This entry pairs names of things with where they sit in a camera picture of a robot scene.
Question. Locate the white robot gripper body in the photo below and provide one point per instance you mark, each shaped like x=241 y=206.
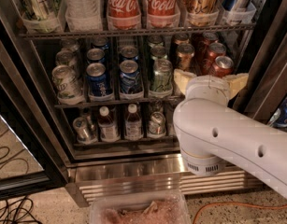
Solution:
x=208 y=84

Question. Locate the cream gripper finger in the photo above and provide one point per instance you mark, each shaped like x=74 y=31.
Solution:
x=236 y=83
x=181 y=80

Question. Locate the red coke can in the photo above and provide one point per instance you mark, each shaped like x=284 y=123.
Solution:
x=202 y=43
x=222 y=66
x=213 y=51

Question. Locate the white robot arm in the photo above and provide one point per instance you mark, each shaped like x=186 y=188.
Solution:
x=211 y=134

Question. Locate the front green can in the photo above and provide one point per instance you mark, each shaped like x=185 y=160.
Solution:
x=161 y=79

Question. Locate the front gold brown can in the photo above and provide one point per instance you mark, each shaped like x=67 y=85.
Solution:
x=185 y=53

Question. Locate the gold brown can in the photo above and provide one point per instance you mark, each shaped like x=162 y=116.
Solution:
x=175 y=41
x=185 y=53

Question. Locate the middle green can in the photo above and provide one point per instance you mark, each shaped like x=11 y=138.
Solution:
x=157 y=52

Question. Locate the rear gold brown can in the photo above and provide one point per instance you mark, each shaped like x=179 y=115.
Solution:
x=175 y=41

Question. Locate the rear green can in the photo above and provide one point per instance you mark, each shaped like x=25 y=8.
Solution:
x=154 y=40

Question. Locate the silver green can bottom shelf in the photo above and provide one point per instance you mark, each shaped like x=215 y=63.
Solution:
x=157 y=123

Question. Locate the front blue pepsi can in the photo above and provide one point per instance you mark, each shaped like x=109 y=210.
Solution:
x=130 y=78

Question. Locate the blue pepsi can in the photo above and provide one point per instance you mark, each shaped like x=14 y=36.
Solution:
x=130 y=78
x=129 y=53

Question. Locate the blue can behind right door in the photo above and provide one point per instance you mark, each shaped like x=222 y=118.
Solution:
x=279 y=118

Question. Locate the rear blue pepsi can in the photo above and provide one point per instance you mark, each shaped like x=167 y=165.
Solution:
x=129 y=53

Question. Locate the right tall coca-cola can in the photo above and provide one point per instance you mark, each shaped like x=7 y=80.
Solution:
x=161 y=0

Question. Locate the tall coca-cola can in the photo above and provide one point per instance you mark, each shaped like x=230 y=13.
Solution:
x=123 y=8
x=161 y=0

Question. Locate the front dark blue can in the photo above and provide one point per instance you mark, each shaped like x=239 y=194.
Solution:
x=98 y=80

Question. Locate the dark blue can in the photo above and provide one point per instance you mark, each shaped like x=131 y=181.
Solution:
x=98 y=80
x=100 y=42
x=95 y=56

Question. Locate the stainless steel fridge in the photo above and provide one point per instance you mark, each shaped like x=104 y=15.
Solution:
x=258 y=46

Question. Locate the rear dark blue can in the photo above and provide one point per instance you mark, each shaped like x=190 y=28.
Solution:
x=100 y=42

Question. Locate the middle dark blue can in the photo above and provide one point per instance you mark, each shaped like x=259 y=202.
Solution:
x=95 y=56

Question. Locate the left tall coca-cola can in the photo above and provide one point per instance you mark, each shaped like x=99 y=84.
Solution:
x=123 y=8

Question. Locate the front white 7up can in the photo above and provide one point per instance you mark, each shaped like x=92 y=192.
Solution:
x=65 y=81

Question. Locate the white 7up can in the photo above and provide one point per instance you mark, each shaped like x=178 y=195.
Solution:
x=67 y=57
x=65 y=81
x=70 y=44

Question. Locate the middle white 7up can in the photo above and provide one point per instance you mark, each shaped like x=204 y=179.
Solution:
x=67 y=57

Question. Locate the rear white 7up can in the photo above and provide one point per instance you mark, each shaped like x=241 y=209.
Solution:
x=70 y=44

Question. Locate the clear water bottle top shelf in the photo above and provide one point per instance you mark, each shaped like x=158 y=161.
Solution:
x=80 y=9

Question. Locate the tall green white can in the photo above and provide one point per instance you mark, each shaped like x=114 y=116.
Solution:
x=41 y=10

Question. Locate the open glass fridge door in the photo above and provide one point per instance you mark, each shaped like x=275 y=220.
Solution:
x=26 y=167

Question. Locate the right brown tea bottle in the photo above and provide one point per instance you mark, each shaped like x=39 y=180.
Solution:
x=133 y=123

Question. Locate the brown tea bottle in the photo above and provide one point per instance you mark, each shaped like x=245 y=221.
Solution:
x=108 y=125
x=133 y=123

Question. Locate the left brown tea bottle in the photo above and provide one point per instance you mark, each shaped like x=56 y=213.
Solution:
x=108 y=125

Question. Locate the clear plastic bin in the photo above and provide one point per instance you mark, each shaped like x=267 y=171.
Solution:
x=154 y=207

